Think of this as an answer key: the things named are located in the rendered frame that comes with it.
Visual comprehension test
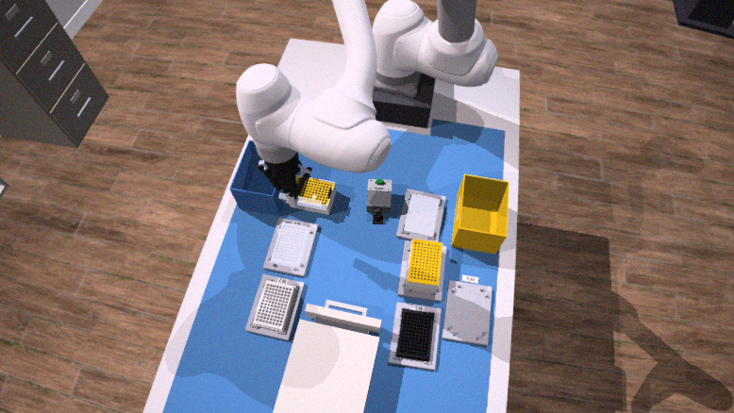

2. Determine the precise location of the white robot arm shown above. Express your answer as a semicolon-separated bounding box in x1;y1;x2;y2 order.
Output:
236;0;498;173

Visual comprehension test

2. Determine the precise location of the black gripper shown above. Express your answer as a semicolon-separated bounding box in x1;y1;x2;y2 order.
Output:
258;152;312;208

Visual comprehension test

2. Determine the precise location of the blue bench mat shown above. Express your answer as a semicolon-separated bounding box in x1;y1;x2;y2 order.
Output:
162;119;505;413

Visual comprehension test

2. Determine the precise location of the yellow open-top bin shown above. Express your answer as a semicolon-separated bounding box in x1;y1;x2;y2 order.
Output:
451;174;509;254

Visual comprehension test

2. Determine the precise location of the blue open-top bin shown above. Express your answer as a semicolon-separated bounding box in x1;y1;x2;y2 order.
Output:
229;140;285;216

